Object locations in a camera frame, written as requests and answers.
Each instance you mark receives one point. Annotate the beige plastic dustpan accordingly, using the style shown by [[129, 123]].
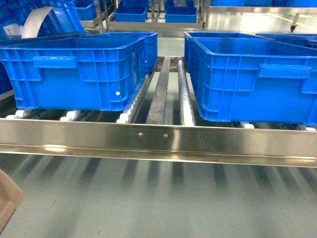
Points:
[[11, 195]]

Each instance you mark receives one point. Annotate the metal roller shelf rack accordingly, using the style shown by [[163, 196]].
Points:
[[161, 123]]

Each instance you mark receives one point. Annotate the large blue crate left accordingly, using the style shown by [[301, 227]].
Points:
[[101, 72]]

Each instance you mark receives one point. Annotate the large blue crate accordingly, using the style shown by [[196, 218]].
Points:
[[240, 77], [101, 72]]

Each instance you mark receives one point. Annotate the large blue crate right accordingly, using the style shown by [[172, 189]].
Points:
[[240, 77]]

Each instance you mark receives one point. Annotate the blue bin far right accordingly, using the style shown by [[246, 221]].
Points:
[[180, 11]]

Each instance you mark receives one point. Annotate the blue bin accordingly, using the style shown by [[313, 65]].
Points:
[[180, 11], [132, 11]]

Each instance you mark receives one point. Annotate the blue bin far left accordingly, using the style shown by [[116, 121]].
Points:
[[132, 11]]

